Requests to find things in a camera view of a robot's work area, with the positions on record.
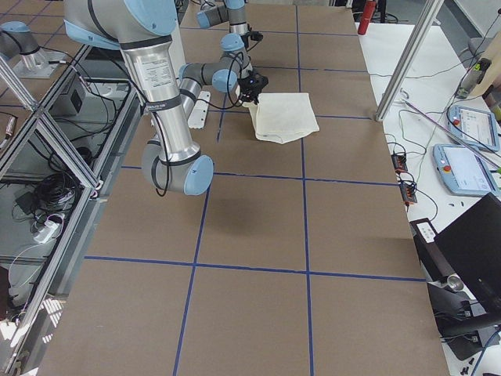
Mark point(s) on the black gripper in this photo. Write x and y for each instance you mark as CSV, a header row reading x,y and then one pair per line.
x,y
248,95

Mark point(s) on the cream long sleeve cat shirt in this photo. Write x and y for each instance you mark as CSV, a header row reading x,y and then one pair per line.
x,y
282,117

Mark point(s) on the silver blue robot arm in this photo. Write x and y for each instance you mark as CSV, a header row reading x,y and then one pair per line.
x,y
233,12
143,32

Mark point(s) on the seated person beige clothes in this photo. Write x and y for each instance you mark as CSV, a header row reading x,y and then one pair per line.
x,y
489,87

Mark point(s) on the red bottle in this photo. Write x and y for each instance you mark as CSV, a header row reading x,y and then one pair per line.
x,y
366,17

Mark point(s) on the far orange black connector box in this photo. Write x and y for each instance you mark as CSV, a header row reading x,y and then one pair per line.
x,y
399,162

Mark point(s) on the orange black connector box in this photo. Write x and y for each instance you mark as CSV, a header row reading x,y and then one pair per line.
x,y
408,195
399,162

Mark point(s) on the near orange black connector box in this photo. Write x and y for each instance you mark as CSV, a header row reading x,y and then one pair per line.
x,y
408,195

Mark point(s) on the near blue teach pendant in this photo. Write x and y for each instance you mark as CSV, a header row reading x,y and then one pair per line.
x,y
462,172

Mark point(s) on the blue teach pendant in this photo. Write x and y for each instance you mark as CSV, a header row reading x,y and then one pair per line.
x,y
475,127
462,172

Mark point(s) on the far blue teach pendant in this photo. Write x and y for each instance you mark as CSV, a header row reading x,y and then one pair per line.
x,y
475,127

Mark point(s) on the grey robot mounting base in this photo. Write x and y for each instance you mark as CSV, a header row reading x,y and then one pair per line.
x,y
35,62

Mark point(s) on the white power strip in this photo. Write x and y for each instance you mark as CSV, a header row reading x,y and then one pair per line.
x,y
47,232

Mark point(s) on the black box with white label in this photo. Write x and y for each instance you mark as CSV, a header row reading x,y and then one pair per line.
x,y
428,252

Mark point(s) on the black monitor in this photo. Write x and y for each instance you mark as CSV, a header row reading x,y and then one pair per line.
x,y
471,246

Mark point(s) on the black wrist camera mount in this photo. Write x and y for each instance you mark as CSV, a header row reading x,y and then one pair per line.
x,y
255,36
256,81

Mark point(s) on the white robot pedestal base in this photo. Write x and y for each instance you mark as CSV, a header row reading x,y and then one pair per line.
x,y
194,99

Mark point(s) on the aluminium frame post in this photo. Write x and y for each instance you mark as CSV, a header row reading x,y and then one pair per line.
x,y
412,47

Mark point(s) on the aluminium table side frame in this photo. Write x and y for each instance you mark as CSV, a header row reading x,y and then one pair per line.
x,y
72,133

